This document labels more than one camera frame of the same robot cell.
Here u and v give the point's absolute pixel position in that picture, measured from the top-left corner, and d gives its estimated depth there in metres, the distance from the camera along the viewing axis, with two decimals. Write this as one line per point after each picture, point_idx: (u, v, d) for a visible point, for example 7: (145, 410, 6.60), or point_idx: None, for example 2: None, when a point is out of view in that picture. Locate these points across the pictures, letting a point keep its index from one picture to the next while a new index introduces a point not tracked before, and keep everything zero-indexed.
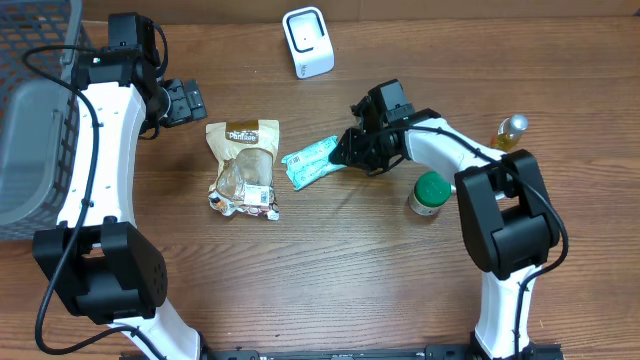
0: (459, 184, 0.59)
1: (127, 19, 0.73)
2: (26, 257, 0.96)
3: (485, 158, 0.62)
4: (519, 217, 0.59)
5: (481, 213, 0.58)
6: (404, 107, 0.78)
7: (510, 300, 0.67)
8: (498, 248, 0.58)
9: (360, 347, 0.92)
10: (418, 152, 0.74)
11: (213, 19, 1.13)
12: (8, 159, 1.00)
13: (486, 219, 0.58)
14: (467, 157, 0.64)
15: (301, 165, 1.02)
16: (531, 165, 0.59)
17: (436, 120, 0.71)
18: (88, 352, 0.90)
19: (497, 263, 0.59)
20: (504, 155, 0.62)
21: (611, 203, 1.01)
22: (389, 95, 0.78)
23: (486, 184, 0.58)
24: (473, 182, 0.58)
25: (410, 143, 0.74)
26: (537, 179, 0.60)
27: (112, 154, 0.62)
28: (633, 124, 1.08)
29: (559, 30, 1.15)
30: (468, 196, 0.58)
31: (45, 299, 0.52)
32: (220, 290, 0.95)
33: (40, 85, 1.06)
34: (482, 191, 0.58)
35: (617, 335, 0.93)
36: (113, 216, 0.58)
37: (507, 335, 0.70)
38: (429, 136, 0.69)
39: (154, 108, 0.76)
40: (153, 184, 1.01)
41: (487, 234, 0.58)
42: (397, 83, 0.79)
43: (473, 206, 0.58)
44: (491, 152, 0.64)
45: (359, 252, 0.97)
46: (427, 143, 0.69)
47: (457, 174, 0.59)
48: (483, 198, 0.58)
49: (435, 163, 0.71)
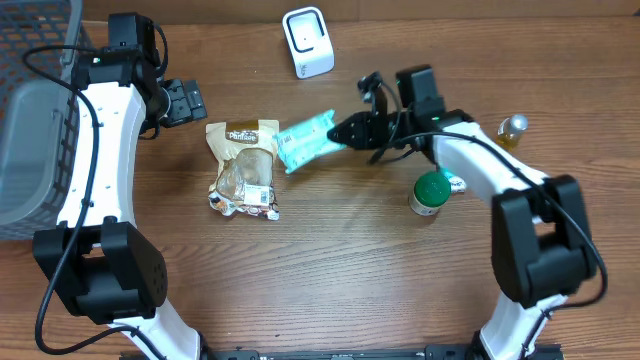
0: (497, 207, 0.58)
1: (127, 19, 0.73)
2: (26, 257, 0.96)
3: (525, 179, 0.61)
4: (553, 247, 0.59)
5: (517, 244, 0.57)
6: (436, 100, 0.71)
7: (528, 321, 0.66)
8: (531, 281, 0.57)
9: (360, 348, 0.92)
10: (445, 159, 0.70)
11: (214, 20, 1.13)
12: (8, 159, 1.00)
13: (520, 248, 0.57)
14: (505, 176, 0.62)
15: (295, 148, 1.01)
16: (574, 195, 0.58)
17: (470, 125, 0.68)
18: (88, 351, 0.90)
19: (527, 295, 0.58)
20: (546, 179, 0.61)
21: (611, 203, 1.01)
22: (419, 86, 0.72)
23: (526, 209, 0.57)
24: (512, 207, 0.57)
25: (437, 149, 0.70)
26: (579, 209, 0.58)
27: (112, 154, 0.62)
28: (633, 124, 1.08)
29: (559, 30, 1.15)
30: (506, 222, 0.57)
31: (46, 299, 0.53)
32: (220, 290, 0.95)
33: (40, 85, 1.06)
34: (520, 217, 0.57)
35: (617, 335, 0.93)
36: (113, 216, 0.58)
37: (515, 348, 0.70)
38: (462, 144, 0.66)
39: (155, 108, 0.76)
40: (154, 184, 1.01)
41: (521, 266, 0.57)
42: (428, 70, 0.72)
43: (511, 235, 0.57)
44: (531, 173, 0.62)
45: (359, 252, 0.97)
46: (458, 152, 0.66)
47: (495, 196, 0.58)
48: (520, 226, 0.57)
49: (464, 173, 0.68)
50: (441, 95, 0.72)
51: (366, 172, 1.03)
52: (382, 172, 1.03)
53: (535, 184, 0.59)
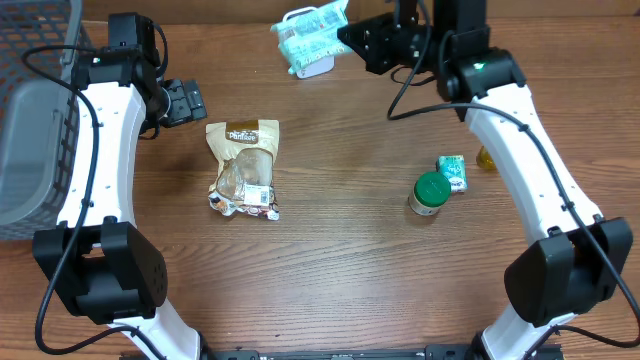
0: (540, 254, 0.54)
1: (127, 19, 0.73)
2: (26, 257, 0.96)
3: (574, 216, 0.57)
4: (581, 283, 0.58)
5: (550, 289, 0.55)
6: (482, 36, 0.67)
7: (534, 335, 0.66)
8: (546, 313, 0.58)
9: (361, 347, 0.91)
10: (481, 132, 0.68)
11: (214, 20, 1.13)
12: (8, 159, 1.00)
13: (552, 293, 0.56)
14: (551, 197, 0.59)
15: (296, 47, 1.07)
16: (621, 242, 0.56)
17: (521, 89, 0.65)
18: (88, 352, 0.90)
19: (542, 321, 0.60)
20: (598, 221, 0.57)
21: (611, 203, 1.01)
22: (466, 11, 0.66)
23: (569, 262, 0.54)
24: (556, 259, 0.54)
25: (473, 113, 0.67)
26: (621, 253, 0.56)
27: (112, 154, 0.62)
28: (633, 124, 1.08)
29: (559, 30, 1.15)
30: (548, 272, 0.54)
31: (46, 299, 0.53)
32: (220, 290, 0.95)
33: (41, 85, 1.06)
34: (560, 270, 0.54)
35: (618, 335, 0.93)
36: (113, 215, 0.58)
37: (517, 354, 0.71)
38: (510, 131, 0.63)
39: (154, 108, 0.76)
40: (154, 184, 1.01)
41: (544, 304, 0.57)
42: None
43: (546, 284, 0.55)
44: (582, 208, 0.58)
45: (358, 252, 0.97)
46: (501, 140, 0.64)
47: (540, 243, 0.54)
48: (560, 276, 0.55)
49: (501, 162, 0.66)
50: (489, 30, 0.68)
51: (367, 172, 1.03)
52: (381, 172, 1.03)
53: (584, 227, 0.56)
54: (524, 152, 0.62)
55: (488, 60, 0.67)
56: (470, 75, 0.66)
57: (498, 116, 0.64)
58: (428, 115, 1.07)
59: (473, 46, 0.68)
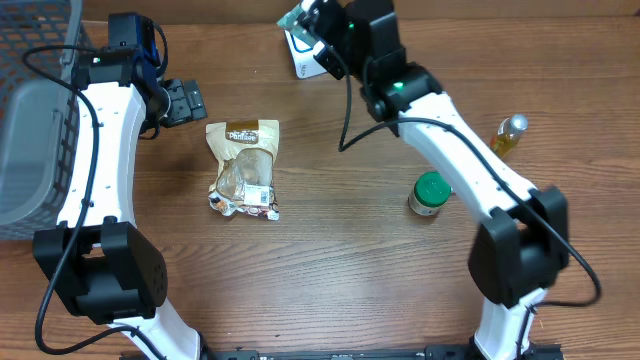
0: (484, 234, 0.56)
1: (127, 19, 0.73)
2: (26, 257, 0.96)
3: (509, 194, 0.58)
4: (535, 255, 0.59)
5: (503, 265, 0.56)
6: (399, 56, 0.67)
7: (515, 321, 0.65)
8: (510, 291, 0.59)
9: (361, 347, 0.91)
10: (416, 142, 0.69)
11: (214, 20, 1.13)
12: (8, 159, 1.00)
13: (507, 267, 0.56)
14: (488, 185, 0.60)
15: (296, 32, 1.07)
16: (560, 208, 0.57)
17: (440, 97, 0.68)
18: (88, 352, 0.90)
19: (510, 301, 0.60)
20: (532, 191, 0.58)
21: (611, 203, 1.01)
22: (382, 39, 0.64)
23: (514, 235, 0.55)
24: (500, 233, 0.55)
25: (404, 129, 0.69)
26: (562, 218, 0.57)
27: (112, 154, 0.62)
28: (633, 124, 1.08)
29: (559, 30, 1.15)
30: (496, 247, 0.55)
31: (45, 299, 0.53)
32: (220, 290, 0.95)
33: (41, 85, 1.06)
34: (508, 245, 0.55)
35: (618, 335, 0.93)
36: (113, 215, 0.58)
37: (509, 346, 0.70)
38: (437, 134, 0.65)
39: (154, 108, 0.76)
40: (154, 184, 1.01)
41: (504, 282, 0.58)
42: (393, 16, 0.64)
43: (498, 260, 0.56)
44: (516, 185, 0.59)
45: (358, 252, 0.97)
46: (433, 145, 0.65)
47: (482, 222, 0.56)
48: (508, 249, 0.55)
49: (438, 164, 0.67)
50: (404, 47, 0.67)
51: (366, 172, 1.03)
52: (381, 172, 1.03)
53: (521, 200, 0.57)
54: (453, 149, 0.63)
55: (406, 79, 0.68)
56: (393, 97, 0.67)
57: (424, 123, 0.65)
58: None
59: (393, 66, 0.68)
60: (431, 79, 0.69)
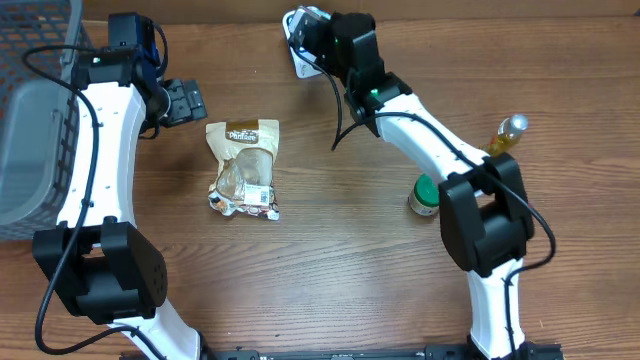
0: (444, 195, 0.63)
1: (127, 19, 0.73)
2: (26, 257, 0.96)
3: (466, 163, 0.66)
4: (497, 219, 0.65)
5: (465, 224, 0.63)
6: (378, 68, 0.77)
7: (498, 297, 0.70)
8: (477, 251, 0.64)
9: (360, 347, 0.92)
10: (391, 135, 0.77)
11: (214, 20, 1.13)
12: (8, 159, 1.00)
13: (469, 229, 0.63)
14: (447, 158, 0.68)
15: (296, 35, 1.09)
16: (513, 169, 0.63)
17: (409, 97, 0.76)
18: (88, 352, 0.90)
19: (480, 266, 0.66)
20: (486, 157, 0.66)
21: (611, 203, 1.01)
22: (362, 52, 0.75)
23: (470, 194, 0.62)
24: (458, 195, 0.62)
25: (382, 126, 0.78)
26: (518, 183, 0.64)
27: (112, 154, 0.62)
28: (633, 124, 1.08)
29: (559, 30, 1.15)
30: (455, 209, 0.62)
31: (45, 299, 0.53)
32: (220, 290, 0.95)
33: (41, 85, 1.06)
34: (466, 204, 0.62)
35: (617, 335, 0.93)
36: (113, 216, 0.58)
37: (500, 332, 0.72)
38: (405, 123, 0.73)
39: (154, 108, 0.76)
40: (154, 183, 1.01)
41: (469, 241, 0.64)
42: (372, 34, 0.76)
43: (458, 218, 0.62)
44: (472, 154, 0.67)
45: (358, 252, 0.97)
46: (403, 132, 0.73)
47: (440, 185, 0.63)
48: (467, 210, 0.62)
49: (411, 150, 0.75)
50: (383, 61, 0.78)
51: (366, 172, 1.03)
52: (381, 172, 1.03)
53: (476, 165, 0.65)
54: (420, 134, 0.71)
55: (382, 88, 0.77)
56: (369, 102, 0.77)
57: (394, 116, 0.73)
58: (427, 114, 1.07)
59: (373, 78, 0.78)
60: (403, 86, 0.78)
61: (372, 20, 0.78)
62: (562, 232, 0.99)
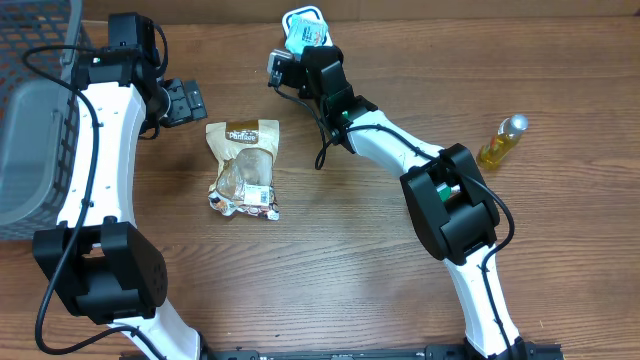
0: (406, 186, 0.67)
1: (127, 19, 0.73)
2: (25, 257, 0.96)
3: (424, 157, 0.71)
4: (461, 206, 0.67)
5: (429, 211, 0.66)
6: (348, 93, 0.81)
7: (479, 288, 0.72)
8: (446, 238, 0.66)
9: (361, 348, 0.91)
10: (361, 146, 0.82)
11: (214, 20, 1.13)
12: (7, 159, 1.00)
13: (434, 216, 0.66)
14: (408, 156, 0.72)
15: None
16: (465, 157, 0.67)
17: (375, 112, 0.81)
18: (88, 351, 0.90)
19: (451, 254, 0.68)
20: (441, 151, 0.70)
21: (611, 203, 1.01)
22: (332, 80, 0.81)
23: (429, 182, 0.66)
24: (417, 184, 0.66)
25: (353, 140, 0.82)
26: (474, 169, 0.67)
27: (112, 154, 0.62)
28: (633, 124, 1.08)
29: (559, 30, 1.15)
30: (418, 198, 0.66)
31: (45, 299, 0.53)
32: (220, 290, 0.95)
33: (40, 85, 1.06)
34: (426, 190, 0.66)
35: (617, 335, 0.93)
36: (113, 216, 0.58)
37: (489, 324, 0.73)
38: (370, 132, 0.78)
39: (154, 109, 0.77)
40: (154, 183, 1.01)
41: (436, 229, 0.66)
42: (338, 64, 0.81)
43: (421, 205, 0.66)
44: (430, 149, 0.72)
45: (358, 252, 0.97)
46: (370, 140, 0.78)
47: (402, 178, 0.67)
48: (429, 197, 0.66)
49: (379, 157, 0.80)
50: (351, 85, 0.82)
51: (366, 172, 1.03)
52: (381, 172, 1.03)
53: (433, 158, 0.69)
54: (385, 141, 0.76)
55: (352, 109, 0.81)
56: (341, 122, 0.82)
57: (361, 129, 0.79)
58: (427, 114, 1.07)
59: (344, 101, 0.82)
60: (369, 105, 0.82)
61: (338, 54, 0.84)
62: (562, 232, 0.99)
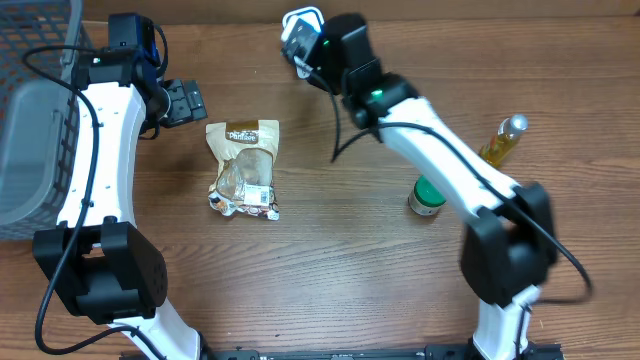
0: (471, 232, 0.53)
1: (127, 19, 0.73)
2: (25, 257, 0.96)
3: (493, 193, 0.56)
4: (528, 255, 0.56)
5: (495, 265, 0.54)
6: (374, 66, 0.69)
7: (512, 319, 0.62)
8: (506, 291, 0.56)
9: (360, 347, 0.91)
10: (403, 143, 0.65)
11: (214, 20, 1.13)
12: (8, 159, 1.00)
13: (500, 270, 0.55)
14: (471, 186, 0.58)
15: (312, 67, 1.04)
16: (542, 200, 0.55)
17: (417, 101, 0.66)
18: (88, 351, 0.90)
19: (507, 301, 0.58)
20: (515, 190, 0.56)
21: (611, 204, 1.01)
22: (356, 47, 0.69)
23: (501, 232, 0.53)
24: (486, 233, 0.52)
25: (387, 136, 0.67)
26: (547, 213, 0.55)
27: (112, 154, 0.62)
28: (633, 124, 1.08)
29: (559, 30, 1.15)
30: (484, 248, 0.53)
31: (45, 299, 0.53)
32: (220, 290, 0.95)
33: (41, 85, 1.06)
34: (495, 243, 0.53)
35: (618, 335, 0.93)
36: (113, 216, 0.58)
37: (507, 345, 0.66)
38: (416, 136, 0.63)
39: (154, 108, 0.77)
40: (154, 183, 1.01)
41: (496, 283, 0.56)
42: (363, 28, 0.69)
43: (486, 259, 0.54)
44: (499, 183, 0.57)
45: (358, 252, 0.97)
46: (413, 146, 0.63)
47: (467, 223, 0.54)
48: (498, 250, 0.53)
49: (423, 166, 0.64)
50: (379, 59, 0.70)
51: (366, 172, 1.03)
52: (381, 172, 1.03)
53: (505, 198, 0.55)
54: (436, 150, 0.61)
55: (384, 88, 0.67)
56: (372, 104, 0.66)
57: (404, 127, 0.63)
58: None
59: (371, 78, 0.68)
60: (409, 86, 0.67)
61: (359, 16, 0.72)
62: (562, 233, 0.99)
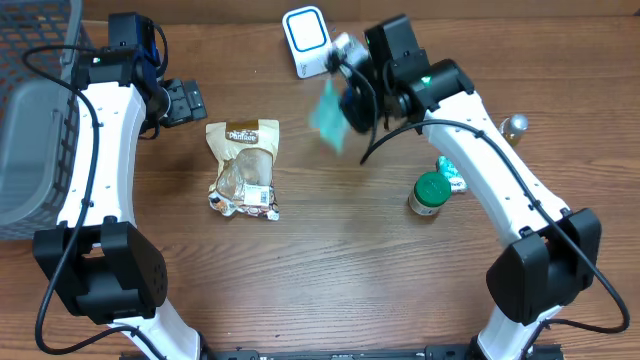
0: (514, 256, 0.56)
1: (127, 19, 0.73)
2: (25, 257, 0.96)
3: (542, 213, 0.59)
4: (561, 278, 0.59)
5: (529, 288, 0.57)
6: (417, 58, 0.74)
7: (525, 335, 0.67)
8: (532, 311, 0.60)
9: (361, 348, 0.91)
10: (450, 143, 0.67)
11: (215, 20, 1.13)
12: (7, 159, 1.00)
13: (533, 292, 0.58)
14: (520, 200, 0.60)
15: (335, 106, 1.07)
16: (592, 232, 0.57)
17: (471, 96, 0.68)
18: (87, 352, 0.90)
19: (530, 319, 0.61)
20: (565, 216, 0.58)
21: (611, 204, 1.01)
22: (395, 36, 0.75)
23: (545, 259, 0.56)
24: (530, 257, 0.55)
25: (431, 131, 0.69)
26: (593, 242, 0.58)
27: (112, 154, 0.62)
28: (633, 124, 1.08)
29: (559, 30, 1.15)
30: (526, 272, 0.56)
31: (45, 299, 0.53)
32: (220, 290, 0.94)
33: (40, 85, 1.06)
34: (535, 269, 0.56)
35: (618, 336, 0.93)
36: (113, 215, 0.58)
37: (514, 353, 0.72)
38: (468, 139, 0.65)
39: (154, 108, 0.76)
40: (154, 183, 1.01)
41: (525, 303, 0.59)
42: (405, 21, 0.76)
43: (524, 283, 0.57)
44: (548, 203, 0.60)
45: (358, 253, 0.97)
46: (462, 151, 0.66)
47: (512, 246, 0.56)
48: (536, 275, 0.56)
49: (468, 174, 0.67)
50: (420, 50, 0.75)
51: (366, 172, 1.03)
52: (381, 172, 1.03)
53: (553, 223, 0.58)
54: (484, 159, 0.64)
55: (433, 74, 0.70)
56: (418, 90, 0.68)
57: (453, 126, 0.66)
58: None
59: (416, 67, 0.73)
60: (462, 77, 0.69)
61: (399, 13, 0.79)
62: None
